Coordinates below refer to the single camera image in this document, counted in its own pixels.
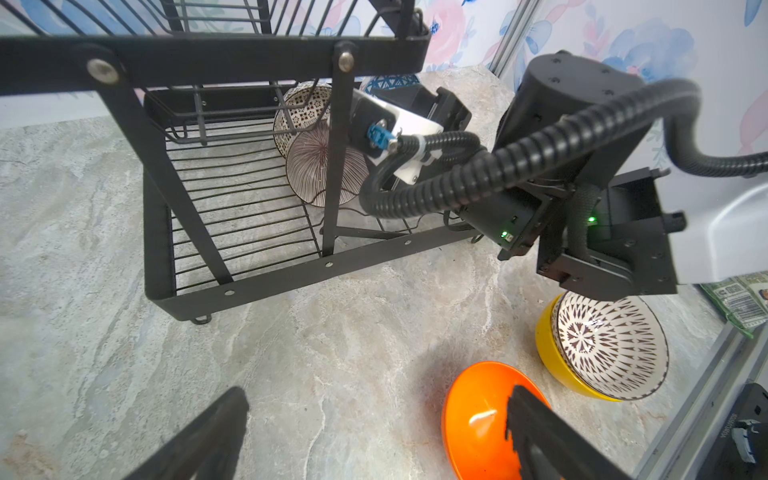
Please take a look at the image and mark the black wire dish rack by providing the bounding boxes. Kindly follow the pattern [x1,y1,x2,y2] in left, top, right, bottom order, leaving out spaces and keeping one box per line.
[1,1,467,324]

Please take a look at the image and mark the plain orange bowl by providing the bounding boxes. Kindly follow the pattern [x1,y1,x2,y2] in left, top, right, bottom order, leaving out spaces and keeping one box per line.
[441,361,547,479]

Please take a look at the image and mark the brown checker pattern bowl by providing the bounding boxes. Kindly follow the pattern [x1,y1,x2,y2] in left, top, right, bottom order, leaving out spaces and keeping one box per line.
[273,82,332,158]

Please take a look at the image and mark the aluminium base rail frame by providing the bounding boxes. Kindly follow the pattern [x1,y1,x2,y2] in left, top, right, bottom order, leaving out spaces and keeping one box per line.
[633,325,767,479]

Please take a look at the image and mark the green snack bag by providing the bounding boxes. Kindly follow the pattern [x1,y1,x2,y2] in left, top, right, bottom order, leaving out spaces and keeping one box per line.
[700,271,768,338]

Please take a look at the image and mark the white lattice yellow bowl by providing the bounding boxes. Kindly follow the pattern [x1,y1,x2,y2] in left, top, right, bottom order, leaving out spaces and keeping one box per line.
[551,292,670,401]

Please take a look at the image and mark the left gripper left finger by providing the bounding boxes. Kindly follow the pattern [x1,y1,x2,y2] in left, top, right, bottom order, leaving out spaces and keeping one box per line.
[127,386,249,479]

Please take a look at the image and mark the plain yellow bowl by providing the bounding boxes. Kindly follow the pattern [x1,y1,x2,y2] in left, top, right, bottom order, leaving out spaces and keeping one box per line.
[535,295,617,402]

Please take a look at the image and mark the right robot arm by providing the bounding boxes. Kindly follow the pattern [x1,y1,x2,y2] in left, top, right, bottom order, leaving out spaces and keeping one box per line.
[359,51,767,301]

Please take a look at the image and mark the pink striped bowl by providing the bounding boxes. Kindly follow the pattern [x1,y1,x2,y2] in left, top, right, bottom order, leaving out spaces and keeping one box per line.
[286,123,369,208]

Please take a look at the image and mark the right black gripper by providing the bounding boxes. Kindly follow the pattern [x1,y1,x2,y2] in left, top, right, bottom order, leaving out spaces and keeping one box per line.
[374,83,473,193]

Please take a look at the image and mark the blue triangle pattern bowl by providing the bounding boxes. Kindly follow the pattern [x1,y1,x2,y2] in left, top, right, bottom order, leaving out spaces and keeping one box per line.
[360,74,420,94]

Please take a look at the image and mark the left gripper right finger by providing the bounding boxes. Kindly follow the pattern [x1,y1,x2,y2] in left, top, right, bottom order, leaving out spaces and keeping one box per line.
[505,385,629,479]

